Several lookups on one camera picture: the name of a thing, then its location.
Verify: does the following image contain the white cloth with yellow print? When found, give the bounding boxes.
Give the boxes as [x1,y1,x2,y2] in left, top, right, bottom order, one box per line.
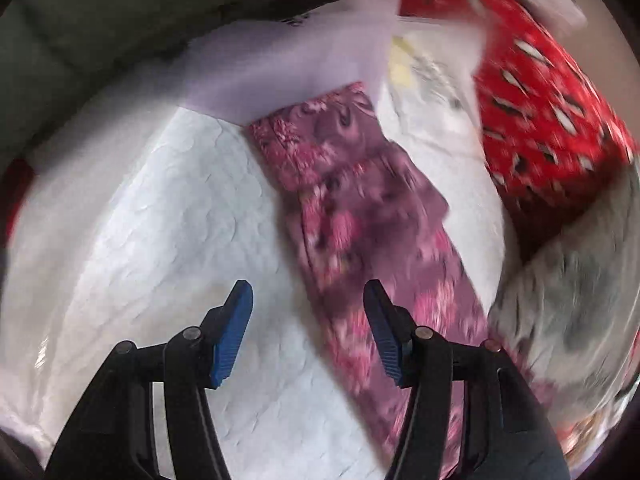
[375,15,493,161]

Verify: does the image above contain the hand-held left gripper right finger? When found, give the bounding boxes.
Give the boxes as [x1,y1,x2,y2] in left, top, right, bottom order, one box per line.
[362,280,572,480]

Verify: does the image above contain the purple floral pants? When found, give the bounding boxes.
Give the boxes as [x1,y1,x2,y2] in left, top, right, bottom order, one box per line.
[247,81,551,480]

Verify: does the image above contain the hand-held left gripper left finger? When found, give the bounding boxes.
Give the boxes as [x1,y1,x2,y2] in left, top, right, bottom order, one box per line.
[44,280,254,480]

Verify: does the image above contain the dark grey headboard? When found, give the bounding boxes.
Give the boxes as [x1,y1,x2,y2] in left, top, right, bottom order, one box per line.
[0,0,396,161]

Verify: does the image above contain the lavender cloth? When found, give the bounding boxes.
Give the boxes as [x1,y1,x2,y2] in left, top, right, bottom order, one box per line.
[177,0,403,127]

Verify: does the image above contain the white quilted bedspread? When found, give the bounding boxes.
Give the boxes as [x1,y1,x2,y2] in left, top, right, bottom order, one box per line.
[0,60,507,480]

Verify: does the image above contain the grey cloth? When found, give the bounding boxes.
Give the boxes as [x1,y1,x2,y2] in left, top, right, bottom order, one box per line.
[487,170,640,406]

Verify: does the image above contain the red patterned blanket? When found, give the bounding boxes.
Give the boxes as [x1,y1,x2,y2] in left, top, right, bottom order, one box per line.
[392,0,640,261]

